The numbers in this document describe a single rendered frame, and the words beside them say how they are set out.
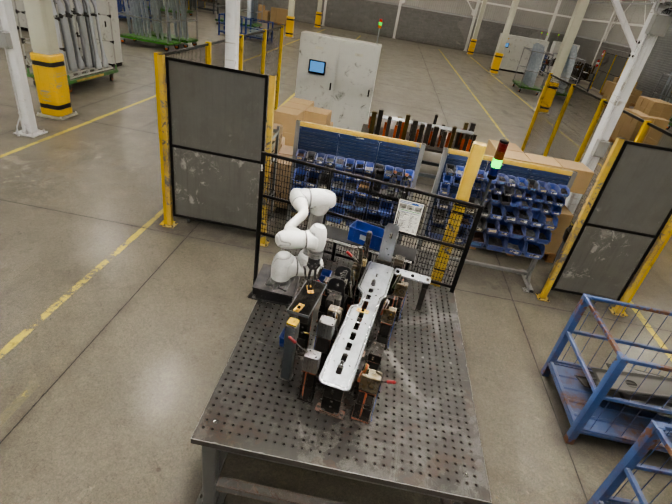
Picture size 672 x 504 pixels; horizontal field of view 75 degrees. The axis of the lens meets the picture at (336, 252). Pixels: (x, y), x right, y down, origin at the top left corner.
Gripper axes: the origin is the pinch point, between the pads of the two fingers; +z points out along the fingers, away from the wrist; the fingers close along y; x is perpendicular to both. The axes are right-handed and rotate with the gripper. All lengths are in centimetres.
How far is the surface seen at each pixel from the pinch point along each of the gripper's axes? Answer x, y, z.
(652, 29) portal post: 320, 438, -172
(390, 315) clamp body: 2, 58, 25
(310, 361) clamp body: -42.4, -1.7, 23.1
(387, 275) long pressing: 50, 69, 26
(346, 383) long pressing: -56, 17, 26
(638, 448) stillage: -87, 198, 51
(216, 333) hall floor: 93, -62, 126
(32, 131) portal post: 575, -397, 122
